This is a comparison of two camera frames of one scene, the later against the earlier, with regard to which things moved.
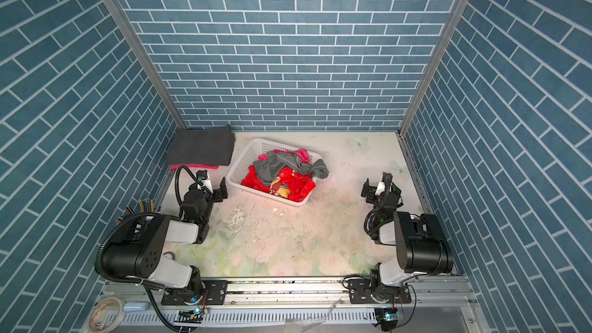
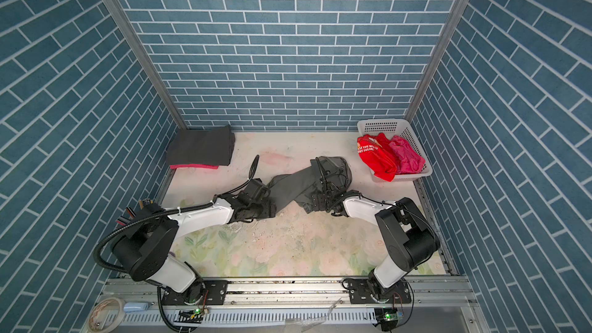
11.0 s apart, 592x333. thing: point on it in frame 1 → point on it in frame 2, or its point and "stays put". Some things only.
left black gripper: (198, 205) → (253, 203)
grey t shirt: (270, 168) → (307, 186)
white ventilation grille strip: (349, 316) stays put
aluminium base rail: (427, 292) stays put
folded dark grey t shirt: (202, 146) stays put
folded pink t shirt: (175, 166) stays put
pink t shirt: (302, 153) → (408, 162)
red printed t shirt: (290, 183) → (378, 153)
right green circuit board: (388, 318) stays put
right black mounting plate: (361, 291) stays put
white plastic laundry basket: (246, 156) → (399, 127)
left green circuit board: (190, 316) stays put
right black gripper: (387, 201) → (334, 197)
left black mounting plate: (215, 293) stays put
